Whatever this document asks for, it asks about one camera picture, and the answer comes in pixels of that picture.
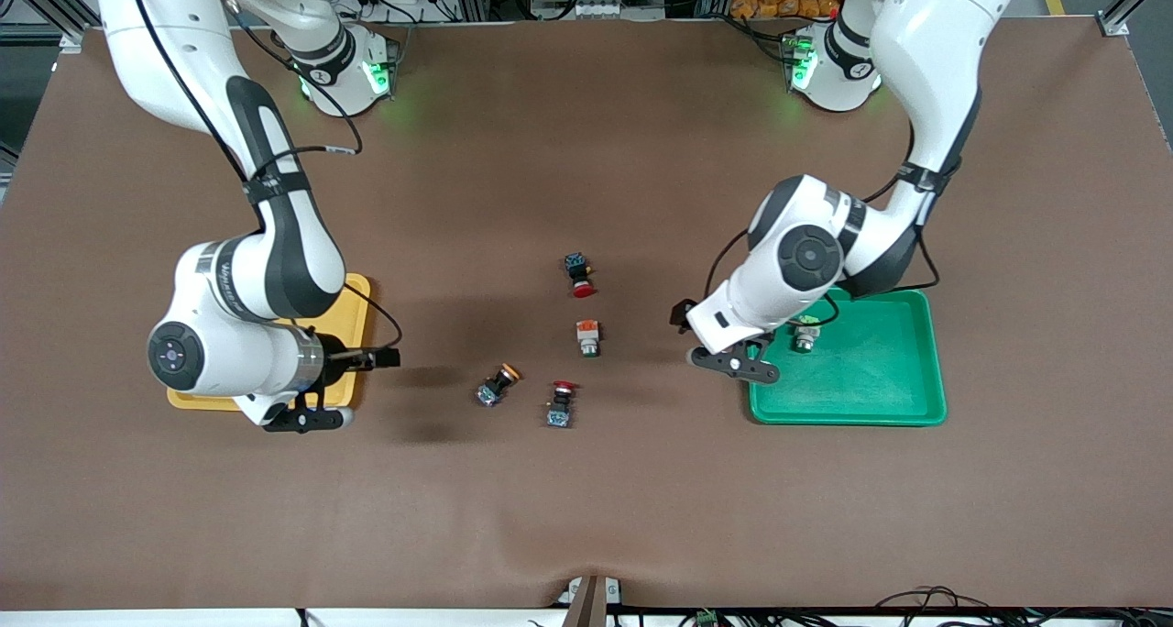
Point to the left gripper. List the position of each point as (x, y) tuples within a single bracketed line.
[(679, 313)]

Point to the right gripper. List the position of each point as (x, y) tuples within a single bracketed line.
[(337, 359)]

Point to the green push button orange base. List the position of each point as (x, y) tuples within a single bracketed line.
[(587, 335)]

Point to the yellow push button silver base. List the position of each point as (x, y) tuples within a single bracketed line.
[(496, 387)]

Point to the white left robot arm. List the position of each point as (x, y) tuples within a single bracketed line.
[(935, 40)]

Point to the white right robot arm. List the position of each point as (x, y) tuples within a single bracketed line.
[(183, 40)]

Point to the yellow plastic tray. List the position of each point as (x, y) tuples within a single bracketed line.
[(357, 311)]

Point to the red mushroom push button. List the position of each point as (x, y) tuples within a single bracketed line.
[(578, 271), (560, 405)]

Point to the green plastic tray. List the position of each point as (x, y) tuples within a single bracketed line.
[(871, 379)]

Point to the brown table cover sheet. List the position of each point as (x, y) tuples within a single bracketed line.
[(586, 499)]

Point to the white power strip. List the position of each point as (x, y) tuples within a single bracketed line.
[(582, 9)]

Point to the aluminium frame post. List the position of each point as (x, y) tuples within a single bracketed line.
[(37, 4), (1132, 4)]

